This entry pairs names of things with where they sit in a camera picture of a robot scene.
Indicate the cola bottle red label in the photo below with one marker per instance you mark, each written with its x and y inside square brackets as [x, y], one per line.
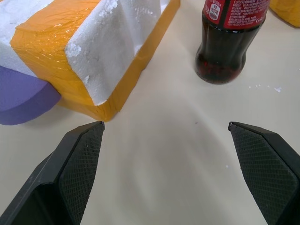
[225, 39]

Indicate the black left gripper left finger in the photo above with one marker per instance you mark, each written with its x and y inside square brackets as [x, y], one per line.
[70, 168]

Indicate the white foam block orange tape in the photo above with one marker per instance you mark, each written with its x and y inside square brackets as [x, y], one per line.
[77, 51]

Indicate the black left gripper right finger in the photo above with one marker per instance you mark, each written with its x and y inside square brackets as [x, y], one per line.
[264, 168]

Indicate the purple foam block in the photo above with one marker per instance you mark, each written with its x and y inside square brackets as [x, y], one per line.
[22, 98]

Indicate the yellow object at corner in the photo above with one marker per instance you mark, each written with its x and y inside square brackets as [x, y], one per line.
[287, 11]

